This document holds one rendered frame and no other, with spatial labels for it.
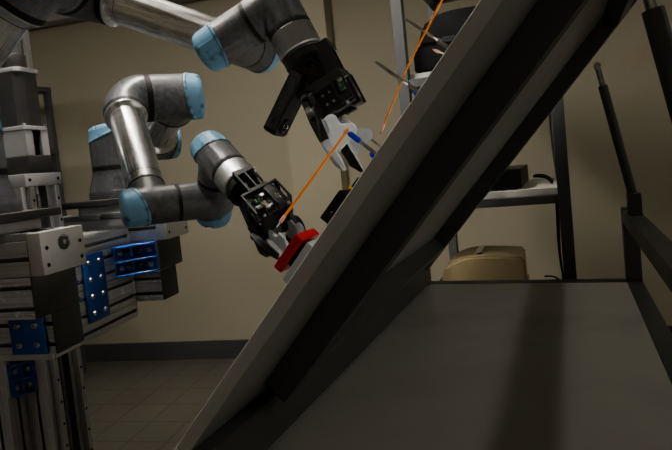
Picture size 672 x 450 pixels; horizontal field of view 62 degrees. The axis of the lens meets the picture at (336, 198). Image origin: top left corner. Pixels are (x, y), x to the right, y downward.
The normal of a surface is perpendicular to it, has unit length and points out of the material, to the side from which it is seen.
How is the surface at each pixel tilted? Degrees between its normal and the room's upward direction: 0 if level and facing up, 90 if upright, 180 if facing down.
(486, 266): 90
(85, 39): 90
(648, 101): 90
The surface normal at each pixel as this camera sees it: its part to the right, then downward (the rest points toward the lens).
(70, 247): 0.97, -0.08
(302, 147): -0.21, 0.08
